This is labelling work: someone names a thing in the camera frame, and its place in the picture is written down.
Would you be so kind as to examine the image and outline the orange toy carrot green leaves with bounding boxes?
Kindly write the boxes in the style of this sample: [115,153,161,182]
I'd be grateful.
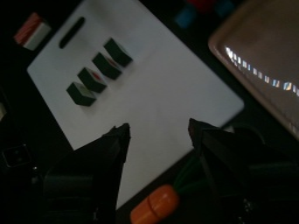
[129,157,206,224]

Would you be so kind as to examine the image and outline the brown tray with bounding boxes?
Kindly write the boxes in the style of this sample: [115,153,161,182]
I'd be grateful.
[207,0,299,141]

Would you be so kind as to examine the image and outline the red and white toy block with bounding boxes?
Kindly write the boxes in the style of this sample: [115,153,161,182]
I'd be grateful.
[14,11,53,52]

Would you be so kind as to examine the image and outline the blue tape patch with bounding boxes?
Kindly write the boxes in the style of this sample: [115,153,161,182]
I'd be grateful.
[215,0,237,16]
[173,4,198,29]

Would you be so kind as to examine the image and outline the white plastic cutting board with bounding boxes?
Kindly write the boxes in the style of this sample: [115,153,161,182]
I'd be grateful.
[26,0,246,209]

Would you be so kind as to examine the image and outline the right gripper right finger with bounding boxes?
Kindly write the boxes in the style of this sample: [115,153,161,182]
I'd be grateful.
[187,117,299,224]

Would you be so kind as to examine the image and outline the black webcam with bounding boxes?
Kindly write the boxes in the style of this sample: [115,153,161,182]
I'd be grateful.
[0,141,34,170]

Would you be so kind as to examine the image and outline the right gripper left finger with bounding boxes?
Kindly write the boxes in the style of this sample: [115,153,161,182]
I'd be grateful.
[42,122,133,224]

